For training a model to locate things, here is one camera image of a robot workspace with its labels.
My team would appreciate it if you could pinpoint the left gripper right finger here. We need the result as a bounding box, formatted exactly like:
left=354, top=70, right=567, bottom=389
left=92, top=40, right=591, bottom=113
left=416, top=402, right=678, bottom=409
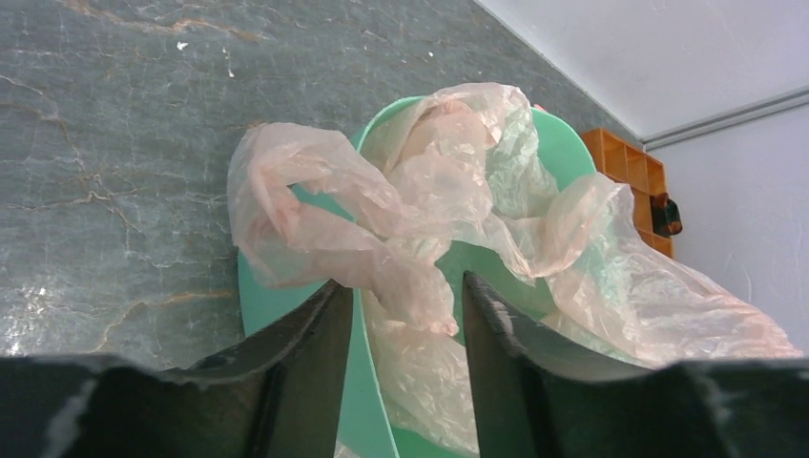
left=462, top=271, right=808, bottom=457

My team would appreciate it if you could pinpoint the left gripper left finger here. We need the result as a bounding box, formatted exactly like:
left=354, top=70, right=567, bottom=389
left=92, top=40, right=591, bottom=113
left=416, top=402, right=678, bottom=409
left=1, top=282, right=353, bottom=457

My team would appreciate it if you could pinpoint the translucent pink plastic trash bag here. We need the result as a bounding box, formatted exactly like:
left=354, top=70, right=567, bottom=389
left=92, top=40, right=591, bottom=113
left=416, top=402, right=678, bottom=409
left=227, top=83, right=800, bottom=457

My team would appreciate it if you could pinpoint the green plastic trash bin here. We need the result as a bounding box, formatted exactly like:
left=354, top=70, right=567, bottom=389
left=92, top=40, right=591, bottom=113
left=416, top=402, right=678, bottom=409
left=238, top=109, right=595, bottom=457

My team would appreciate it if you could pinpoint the orange compartment tray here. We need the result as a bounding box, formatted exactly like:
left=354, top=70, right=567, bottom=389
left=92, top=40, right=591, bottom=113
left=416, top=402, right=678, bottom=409
left=580, top=128, right=674, bottom=259

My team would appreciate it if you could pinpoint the right corner aluminium post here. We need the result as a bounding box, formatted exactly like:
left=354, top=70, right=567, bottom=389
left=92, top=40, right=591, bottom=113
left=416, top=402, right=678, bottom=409
left=640, top=85, right=808, bottom=152

